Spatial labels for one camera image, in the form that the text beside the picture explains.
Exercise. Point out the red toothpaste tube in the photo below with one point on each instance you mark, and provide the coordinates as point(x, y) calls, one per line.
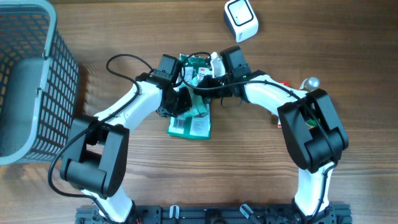
point(285, 83)

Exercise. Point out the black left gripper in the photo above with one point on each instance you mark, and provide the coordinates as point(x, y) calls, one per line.
point(185, 95)

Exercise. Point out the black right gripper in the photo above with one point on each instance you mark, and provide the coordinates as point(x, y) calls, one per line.
point(214, 92)

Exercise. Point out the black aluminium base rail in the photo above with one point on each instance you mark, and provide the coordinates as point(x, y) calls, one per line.
point(275, 213)

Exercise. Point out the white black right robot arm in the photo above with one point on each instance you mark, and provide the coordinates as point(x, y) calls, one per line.
point(313, 133)

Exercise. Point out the green 3M gloves packet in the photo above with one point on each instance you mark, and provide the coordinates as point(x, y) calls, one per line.
point(197, 127)

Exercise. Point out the white barcode scanner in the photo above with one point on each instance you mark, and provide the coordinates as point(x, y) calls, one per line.
point(240, 19)

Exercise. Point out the green lid jar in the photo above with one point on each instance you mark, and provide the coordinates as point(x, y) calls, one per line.
point(311, 124)

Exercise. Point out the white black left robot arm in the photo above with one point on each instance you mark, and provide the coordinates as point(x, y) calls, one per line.
point(95, 157)

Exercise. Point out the light green wipes pack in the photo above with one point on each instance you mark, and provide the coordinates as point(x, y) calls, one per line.
point(198, 107)

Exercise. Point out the yellow Vim liquid bottle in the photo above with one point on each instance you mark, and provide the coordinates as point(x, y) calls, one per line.
point(310, 84)

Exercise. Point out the grey plastic shopping basket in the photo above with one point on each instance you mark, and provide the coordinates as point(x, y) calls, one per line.
point(39, 83)

